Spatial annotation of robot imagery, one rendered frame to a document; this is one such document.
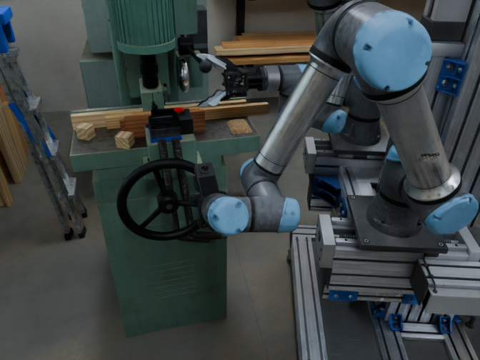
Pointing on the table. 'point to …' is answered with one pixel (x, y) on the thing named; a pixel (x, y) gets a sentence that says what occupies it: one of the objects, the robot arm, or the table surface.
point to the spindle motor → (143, 26)
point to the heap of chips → (238, 126)
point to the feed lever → (185, 48)
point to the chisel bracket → (147, 95)
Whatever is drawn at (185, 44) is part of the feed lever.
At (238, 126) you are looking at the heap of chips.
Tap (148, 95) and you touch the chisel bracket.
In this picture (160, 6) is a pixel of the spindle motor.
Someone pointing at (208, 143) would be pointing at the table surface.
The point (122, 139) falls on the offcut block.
